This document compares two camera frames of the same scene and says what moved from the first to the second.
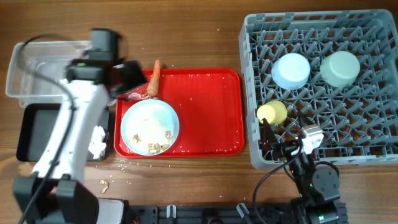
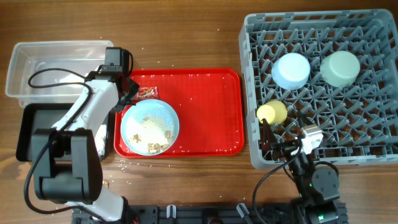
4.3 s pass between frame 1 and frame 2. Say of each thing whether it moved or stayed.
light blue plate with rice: stayed
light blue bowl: stayed
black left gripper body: moved
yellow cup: stayed
